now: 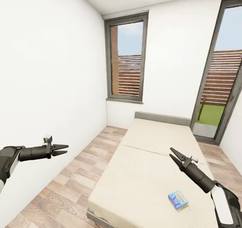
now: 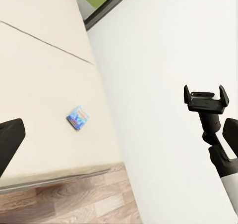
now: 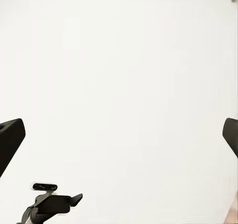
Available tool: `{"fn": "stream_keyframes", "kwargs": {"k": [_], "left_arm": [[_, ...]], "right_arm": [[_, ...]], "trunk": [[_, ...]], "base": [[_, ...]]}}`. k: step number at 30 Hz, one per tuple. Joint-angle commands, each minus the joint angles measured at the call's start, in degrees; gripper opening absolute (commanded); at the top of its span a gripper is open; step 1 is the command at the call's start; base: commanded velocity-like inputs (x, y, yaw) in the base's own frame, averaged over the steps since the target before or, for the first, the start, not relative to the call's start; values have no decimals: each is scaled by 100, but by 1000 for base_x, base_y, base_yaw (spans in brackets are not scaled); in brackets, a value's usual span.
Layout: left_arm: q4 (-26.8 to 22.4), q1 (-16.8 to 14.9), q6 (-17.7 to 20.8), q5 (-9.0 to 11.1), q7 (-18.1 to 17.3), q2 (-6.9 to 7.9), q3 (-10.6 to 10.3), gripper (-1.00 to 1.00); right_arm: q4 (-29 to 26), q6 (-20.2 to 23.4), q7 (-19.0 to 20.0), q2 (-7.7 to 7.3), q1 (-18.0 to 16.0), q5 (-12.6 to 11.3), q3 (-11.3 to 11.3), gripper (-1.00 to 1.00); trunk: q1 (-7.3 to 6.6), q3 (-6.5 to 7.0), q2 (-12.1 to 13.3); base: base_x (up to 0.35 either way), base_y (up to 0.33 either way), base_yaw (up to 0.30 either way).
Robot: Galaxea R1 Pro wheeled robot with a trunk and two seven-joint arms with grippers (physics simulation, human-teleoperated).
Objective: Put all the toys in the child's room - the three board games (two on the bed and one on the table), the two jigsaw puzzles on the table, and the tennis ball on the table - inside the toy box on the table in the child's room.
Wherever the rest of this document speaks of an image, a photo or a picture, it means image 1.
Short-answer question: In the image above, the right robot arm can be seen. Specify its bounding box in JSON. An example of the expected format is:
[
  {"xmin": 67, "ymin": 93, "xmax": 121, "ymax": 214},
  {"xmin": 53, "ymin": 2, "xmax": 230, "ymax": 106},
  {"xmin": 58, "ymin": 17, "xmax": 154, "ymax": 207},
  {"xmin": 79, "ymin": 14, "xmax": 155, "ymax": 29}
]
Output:
[{"xmin": 169, "ymin": 147, "xmax": 242, "ymax": 228}]

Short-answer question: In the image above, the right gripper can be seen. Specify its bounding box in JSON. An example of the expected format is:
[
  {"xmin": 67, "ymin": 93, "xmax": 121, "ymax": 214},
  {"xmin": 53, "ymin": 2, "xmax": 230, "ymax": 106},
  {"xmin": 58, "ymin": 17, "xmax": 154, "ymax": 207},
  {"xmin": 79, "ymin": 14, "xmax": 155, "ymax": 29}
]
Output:
[{"xmin": 169, "ymin": 147, "xmax": 205, "ymax": 184}]

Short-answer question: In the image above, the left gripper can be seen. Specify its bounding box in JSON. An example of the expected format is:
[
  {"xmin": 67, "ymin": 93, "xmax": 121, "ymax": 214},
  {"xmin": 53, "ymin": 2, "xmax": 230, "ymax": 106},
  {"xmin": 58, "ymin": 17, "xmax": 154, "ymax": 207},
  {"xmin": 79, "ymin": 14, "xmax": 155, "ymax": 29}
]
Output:
[{"xmin": 30, "ymin": 143, "xmax": 69, "ymax": 160}]

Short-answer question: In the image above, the board game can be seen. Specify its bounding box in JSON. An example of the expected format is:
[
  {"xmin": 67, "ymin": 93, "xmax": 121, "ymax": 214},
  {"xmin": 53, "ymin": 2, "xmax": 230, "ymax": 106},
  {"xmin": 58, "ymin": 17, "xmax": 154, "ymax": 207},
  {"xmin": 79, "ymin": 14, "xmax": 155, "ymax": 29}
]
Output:
[{"xmin": 168, "ymin": 190, "xmax": 189, "ymax": 209}]

